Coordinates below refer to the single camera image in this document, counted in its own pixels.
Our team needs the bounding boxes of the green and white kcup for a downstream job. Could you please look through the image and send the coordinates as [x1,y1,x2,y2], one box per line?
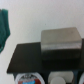
[47,73,69,84]

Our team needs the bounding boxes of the black kcup holder drawer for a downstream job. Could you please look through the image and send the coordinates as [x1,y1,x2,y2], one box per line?
[7,27,84,80]

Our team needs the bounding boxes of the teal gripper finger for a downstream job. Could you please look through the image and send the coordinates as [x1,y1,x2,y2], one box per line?
[0,9,10,53]

